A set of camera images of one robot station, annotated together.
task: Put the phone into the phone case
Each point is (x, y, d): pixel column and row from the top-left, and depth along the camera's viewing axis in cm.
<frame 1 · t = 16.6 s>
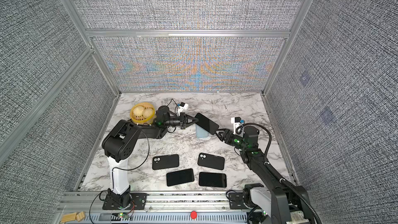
left hand: (197, 122, 84), fingers closed
right hand: (216, 131, 81), fingers open
left steamed bun: (138, 110, 103), point 7 cm above the table
right steamed bun: (147, 112, 102), point 7 cm above the table
light blue phone case: (201, 132, 99), on the table
dark blue smartphone: (210, 122, 85), point 17 cm above the table
black phone case left: (166, 162, 88), on the table
black phone case right: (211, 161, 90), on the table
black smartphone left: (180, 177, 80), point 2 cm above the table
black smartphone right: (205, 173, 84), on the table

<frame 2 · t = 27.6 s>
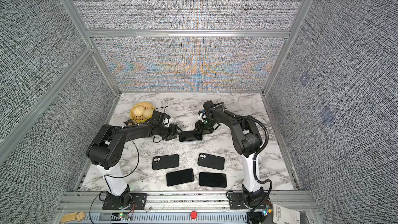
left hand: (180, 134, 94), fingers open
right hand: (198, 132, 97), fingers open
dark blue smartphone: (188, 135, 99), on the table
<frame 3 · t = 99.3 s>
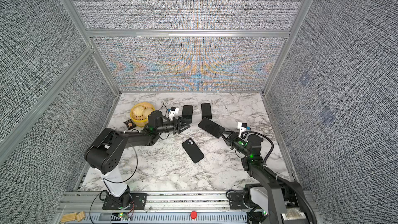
left hand: (190, 125, 83), fingers open
right hand: (219, 131, 80), fingers closed
black phone case right: (193, 150, 93), on the table
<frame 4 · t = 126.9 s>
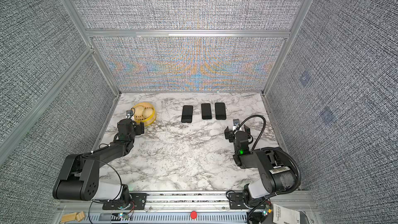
left hand: (132, 122, 92), fingers open
right hand: (237, 125, 92), fingers open
black smartphone right: (220, 111, 110), on the table
